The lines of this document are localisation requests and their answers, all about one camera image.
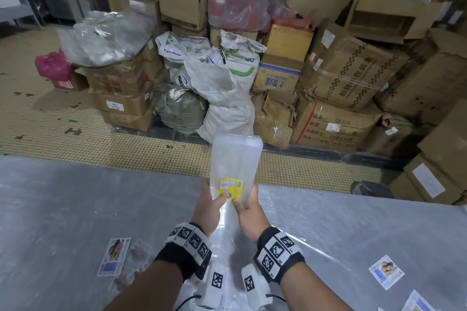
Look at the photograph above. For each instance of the torn brown cardboard box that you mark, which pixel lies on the torn brown cardboard box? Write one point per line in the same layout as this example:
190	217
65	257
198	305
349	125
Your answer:
271	121

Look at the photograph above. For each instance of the black wrapped bundle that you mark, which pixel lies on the black wrapped bundle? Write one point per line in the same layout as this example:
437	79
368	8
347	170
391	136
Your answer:
372	189

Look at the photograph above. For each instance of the white sack with green print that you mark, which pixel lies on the white sack with green print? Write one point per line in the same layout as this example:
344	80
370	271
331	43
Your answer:
244	59

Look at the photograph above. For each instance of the clear bags with labels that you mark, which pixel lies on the clear bags with labels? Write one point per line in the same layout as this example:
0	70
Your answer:
116	256

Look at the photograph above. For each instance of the plain white sack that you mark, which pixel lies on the plain white sack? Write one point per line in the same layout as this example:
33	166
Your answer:
226	125

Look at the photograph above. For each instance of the small cardboard box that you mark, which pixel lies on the small cardboard box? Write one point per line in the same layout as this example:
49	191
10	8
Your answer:
71	83

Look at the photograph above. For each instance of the open cardboard box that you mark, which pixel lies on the open cardboard box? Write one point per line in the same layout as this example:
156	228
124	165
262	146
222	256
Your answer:
394	15

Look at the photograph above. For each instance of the white sack with blue print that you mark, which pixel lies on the white sack with blue print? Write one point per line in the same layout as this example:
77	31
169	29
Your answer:
175	50

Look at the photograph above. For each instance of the cardboard box with red print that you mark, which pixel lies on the cardboard box with red print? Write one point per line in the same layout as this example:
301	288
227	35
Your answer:
335	126

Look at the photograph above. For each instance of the cardboard box with white label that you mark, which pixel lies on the cardboard box with white label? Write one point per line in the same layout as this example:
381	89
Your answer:
124	105

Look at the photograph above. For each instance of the dark cardboard box red marks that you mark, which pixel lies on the dark cardboard box red marks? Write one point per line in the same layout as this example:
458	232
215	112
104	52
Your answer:
116	77

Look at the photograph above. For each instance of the pink plastic bag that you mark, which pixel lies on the pink plastic bag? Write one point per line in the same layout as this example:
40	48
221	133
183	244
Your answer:
53	66

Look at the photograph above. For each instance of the person's left forearm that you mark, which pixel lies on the person's left forearm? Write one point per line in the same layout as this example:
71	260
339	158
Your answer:
146	289

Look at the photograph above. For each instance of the black marker wristband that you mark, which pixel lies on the black marker wristband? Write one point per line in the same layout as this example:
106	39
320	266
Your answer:
279	256
178	252

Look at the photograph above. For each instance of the person's left hand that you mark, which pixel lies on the person's left hand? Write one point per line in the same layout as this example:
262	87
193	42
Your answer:
208	212

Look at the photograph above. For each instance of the plain yellowish cardboard box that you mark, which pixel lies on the plain yellowish cardboard box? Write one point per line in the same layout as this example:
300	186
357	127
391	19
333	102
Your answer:
290	43

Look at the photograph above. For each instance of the large brown cardboard box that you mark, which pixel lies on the large brown cardboard box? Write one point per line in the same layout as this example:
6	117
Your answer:
427	88

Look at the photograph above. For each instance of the cardboard boxes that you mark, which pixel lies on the cardboard boxes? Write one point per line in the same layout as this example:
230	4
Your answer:
441	161

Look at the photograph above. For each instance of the cardboard box with blue stripe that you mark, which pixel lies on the cardboard box with blue stripe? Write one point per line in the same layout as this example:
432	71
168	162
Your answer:
277	75

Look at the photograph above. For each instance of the small labelled brown box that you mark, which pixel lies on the small labelled brown box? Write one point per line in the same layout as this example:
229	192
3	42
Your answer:
388	136

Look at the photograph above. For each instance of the person's right forearm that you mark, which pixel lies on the person's right forearm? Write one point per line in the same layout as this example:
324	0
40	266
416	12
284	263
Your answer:
313	292

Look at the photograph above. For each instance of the cardboard box with checker pattern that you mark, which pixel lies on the cardboard box with checker pattern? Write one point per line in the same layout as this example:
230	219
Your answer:
354	74

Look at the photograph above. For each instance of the grey-green sack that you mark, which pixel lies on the grey-green sack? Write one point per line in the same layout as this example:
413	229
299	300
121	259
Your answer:
178	110

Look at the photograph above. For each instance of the low cardboard box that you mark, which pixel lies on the low cardboard box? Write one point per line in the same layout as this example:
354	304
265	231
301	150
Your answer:
127	121

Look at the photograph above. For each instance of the grey table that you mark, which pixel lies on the grey table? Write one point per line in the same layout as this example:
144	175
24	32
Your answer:
54	205

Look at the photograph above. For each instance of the crumpled white sack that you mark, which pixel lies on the crumpled white sack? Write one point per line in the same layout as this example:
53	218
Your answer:
208	81

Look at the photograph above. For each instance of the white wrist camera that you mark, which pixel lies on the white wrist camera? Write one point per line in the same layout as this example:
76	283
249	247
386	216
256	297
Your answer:
253	285
215	283

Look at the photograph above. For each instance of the white labelled bag apart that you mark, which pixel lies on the white labelled bag apart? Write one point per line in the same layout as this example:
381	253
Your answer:
386	272

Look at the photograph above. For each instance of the person's right hand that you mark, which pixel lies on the person's right hand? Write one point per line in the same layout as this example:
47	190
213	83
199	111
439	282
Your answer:
253	219

